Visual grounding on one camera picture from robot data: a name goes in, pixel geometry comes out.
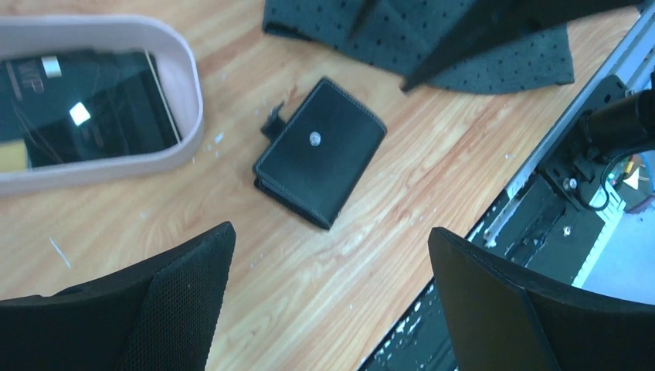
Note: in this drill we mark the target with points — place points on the pink oval card tray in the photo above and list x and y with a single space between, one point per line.
50 34

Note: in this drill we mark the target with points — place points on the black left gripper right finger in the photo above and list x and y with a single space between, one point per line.
502 316

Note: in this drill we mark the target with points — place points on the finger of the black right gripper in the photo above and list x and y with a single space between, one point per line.
489 24

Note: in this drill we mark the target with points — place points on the dark grey dotted cloth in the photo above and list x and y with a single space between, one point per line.
399 34

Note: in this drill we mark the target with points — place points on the black VIP card in tray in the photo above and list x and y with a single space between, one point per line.
82 105

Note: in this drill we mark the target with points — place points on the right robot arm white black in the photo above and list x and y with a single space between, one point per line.
595 141

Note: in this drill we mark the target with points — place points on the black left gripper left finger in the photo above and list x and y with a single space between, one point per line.
158 314

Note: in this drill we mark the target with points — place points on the black card holder wallet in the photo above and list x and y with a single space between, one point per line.
315 159

